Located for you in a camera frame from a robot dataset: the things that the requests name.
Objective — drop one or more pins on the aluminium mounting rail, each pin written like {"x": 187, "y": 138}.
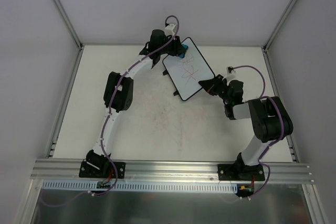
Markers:
{"x": 170, "y": 171}

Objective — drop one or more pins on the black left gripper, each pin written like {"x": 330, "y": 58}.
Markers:
{"x": 175, "y": 47}

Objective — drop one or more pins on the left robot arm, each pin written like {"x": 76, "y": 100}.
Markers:
{"x": 118, "y": 94}

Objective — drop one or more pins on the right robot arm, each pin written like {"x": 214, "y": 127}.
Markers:
{"x": 270, "y": 121}

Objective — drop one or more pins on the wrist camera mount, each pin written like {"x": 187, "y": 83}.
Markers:
{"x": 230, "y": 74}
{"x": 169, "y": 29}

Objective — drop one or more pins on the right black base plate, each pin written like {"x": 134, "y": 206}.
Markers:
{"x": 228, "y": 172}

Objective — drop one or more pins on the small black-framed whiteboard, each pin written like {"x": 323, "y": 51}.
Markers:
{"x": 186, "y": 73}

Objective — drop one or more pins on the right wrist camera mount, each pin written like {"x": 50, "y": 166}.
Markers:
{"x": 230, "y": 74}

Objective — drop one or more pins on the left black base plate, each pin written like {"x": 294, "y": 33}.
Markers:
{"x": 88, "y": 170}

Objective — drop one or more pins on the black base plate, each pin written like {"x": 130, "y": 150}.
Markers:
{"x": 228, "y": 172}
{"x": 88, "y": 170}

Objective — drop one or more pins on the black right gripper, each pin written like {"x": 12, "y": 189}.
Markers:
{"x": 217, "y": 85}

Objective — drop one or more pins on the blue foam whiteboard eraser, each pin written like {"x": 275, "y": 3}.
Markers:
{"x": 183, "y": 50}

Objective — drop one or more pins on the white slotted cable duct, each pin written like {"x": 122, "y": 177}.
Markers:
{"x": 222, "y": 188}

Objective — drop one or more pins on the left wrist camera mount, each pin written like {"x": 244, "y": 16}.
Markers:
{"x": 169, "y": 29}

